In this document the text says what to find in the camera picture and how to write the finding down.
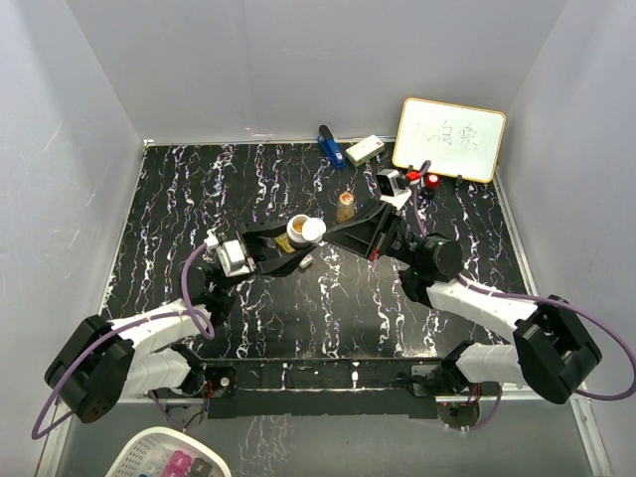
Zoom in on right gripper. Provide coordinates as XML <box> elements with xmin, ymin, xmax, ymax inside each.
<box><xmin>321</xmin><ymin>199</ymin><xmax>422</xmax><ymax>268</ymax></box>

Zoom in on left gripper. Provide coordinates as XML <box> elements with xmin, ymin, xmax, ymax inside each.
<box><xmin>218</xmin><ymin>221</ymin><xmax>313</xmax><ymax>295</ymax></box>

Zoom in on yellow clear weekly pill organizer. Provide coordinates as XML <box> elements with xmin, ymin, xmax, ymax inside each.
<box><xmin>275</xmin><ymin>234</ymin><xmax>314</xmax><ymax>269</ymax></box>

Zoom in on clear jar of yellow capsules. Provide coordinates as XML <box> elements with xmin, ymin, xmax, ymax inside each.
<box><xmin>336</xmin><ymin>192</ymin><xmax>356</xmax><ymax>224</ymax></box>

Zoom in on white cap pill bottle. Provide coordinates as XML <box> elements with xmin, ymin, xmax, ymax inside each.
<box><xmin>286</xmin><ymin>215</ymin><xmax>312</xmax><ymax>249</ymax></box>

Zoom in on white bottle cap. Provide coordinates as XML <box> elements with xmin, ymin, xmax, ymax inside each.
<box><xmin>301</xmin><ymin>218</ymin><xmax>326</xmax><ymax>243</ymax></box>

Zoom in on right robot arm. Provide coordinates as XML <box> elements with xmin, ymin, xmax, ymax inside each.
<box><xmin>323</xmin><ymin>200</ymin><xmax>602</xmax><ymax>404</ymax></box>

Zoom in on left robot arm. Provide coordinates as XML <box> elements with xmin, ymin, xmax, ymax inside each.
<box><xmin>44</xmin><ymin>215</ymin><xmax>326</xmax><ymax>423</ymax></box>

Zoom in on red emergency stop button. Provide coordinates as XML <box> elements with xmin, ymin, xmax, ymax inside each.
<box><xmin>424</xmin><ymin>174</ymin><xmax>440</xmax><ymax>196</ymax></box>

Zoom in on white green small box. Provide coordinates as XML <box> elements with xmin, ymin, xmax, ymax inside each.
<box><xmin>345</xmin><ymin>135</ymin><xmax>385</xmax><ymax>167</ymax></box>

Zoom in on blue black stapler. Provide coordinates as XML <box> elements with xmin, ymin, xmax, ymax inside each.
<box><xmin>317</xmin><ymin>124</ymin><xmax>346</xmax><ymax>169</ymax></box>

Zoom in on small whiteboard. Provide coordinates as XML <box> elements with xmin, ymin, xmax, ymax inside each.
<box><xmin>393</xmin><ymin>97</ymin><xmax>507</xmax><ymax>184</ymax></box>

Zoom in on white plastic basket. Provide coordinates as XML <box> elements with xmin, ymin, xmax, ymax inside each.
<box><xmin>106</xmin><ymin>426</ymin><xmax>232</xmax><ymax>476</ymax></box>

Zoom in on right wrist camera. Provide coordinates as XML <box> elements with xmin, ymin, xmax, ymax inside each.
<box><xmin>376</xmin><ymin>169</ymin><xmax>419</xmax><ymax>210</ymax></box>

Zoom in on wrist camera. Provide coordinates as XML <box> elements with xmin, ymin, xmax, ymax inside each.
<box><xmin>376</xmin><ymin>169</ymin><xmax>419</xmax><ymax>210</ymax></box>
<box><xmin>204</xmin><ymin>231</ymin><xmax>253</xmax><ymax>277</ymax></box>

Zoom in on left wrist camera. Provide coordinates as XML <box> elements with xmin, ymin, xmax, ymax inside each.
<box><xmin>204</xmin><ymin>231</ymin><xmax>253</xmax><ymax>277</ymax></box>

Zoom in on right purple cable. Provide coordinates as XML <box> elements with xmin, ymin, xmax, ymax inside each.
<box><xmin>411</xmin><ymin>159</ymin><xmax>636</xmax><ymax>399</ymax></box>

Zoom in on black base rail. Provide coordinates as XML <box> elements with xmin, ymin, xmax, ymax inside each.
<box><xmin>198</xmin><ymin>356</ymin><xmax>503</xmax><ymax>421</ymax></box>

